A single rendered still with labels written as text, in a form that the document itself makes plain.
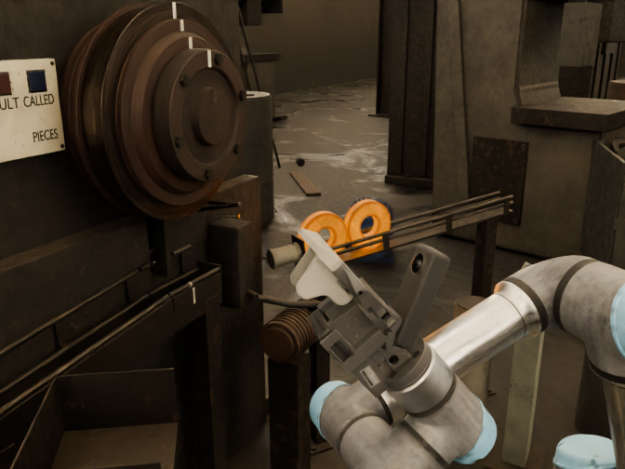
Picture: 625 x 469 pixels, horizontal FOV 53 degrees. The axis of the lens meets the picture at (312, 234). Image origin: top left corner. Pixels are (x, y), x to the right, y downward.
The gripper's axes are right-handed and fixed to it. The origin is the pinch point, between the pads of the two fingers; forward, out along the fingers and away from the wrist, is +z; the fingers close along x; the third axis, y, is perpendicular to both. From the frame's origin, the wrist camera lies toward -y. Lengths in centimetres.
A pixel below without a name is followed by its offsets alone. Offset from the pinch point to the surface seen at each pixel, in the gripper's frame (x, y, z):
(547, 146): 253, -126, -146
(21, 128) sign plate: 66, 29, 31
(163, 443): 36, 44, -24
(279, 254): 106, 13, -37
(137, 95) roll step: 67, 8, 21
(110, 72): 65, 9, 28
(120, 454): 35, 50, -19
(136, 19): 71, -1, 32
